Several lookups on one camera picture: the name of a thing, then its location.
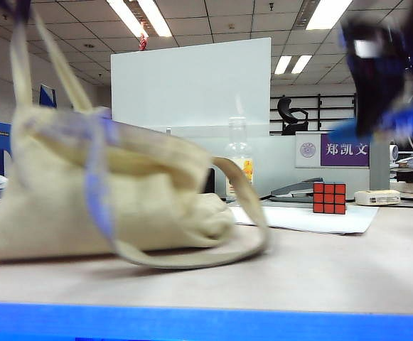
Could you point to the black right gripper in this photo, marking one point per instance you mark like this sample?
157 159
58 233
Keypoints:
376 71

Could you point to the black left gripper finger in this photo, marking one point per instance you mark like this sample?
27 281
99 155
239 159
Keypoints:
22 9

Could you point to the beige canvas tote bag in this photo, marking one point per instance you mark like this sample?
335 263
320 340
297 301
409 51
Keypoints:
121 199

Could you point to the black shelf rack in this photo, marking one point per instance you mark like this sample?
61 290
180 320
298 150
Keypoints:
330 106

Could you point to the purple and white name sign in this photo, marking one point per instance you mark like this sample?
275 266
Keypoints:
344 151

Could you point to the gray metal bookend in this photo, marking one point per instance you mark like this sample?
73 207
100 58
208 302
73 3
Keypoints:
379 167

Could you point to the long ceiling light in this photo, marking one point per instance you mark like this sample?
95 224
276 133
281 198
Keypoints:
283 65
328 14
126 17
301 64
155 17

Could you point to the white power adapter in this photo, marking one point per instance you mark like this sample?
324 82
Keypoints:
377 197

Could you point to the blue triangular trophy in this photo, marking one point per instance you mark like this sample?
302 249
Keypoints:
48 96

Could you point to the black office chair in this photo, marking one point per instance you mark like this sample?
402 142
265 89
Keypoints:
288 113

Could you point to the red-faced Rubik's cube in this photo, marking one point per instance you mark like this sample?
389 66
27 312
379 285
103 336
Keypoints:
330 198

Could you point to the frosted glass desk partition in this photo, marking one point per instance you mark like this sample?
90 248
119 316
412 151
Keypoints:
280 156

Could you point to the gray stapler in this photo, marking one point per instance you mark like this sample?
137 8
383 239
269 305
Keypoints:
295 188

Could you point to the red hanging ornament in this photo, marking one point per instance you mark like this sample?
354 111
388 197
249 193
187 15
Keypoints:
143 42

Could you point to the white paper sheet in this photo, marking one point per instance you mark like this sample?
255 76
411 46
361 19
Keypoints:
316 221

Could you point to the clear plastic drink bottle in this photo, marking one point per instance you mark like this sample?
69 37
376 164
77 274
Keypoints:
240 149

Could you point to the black flat screen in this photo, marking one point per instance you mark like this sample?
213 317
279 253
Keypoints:
211 181

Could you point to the white board panel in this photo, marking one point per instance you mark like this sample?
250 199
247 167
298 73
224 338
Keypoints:
192 85

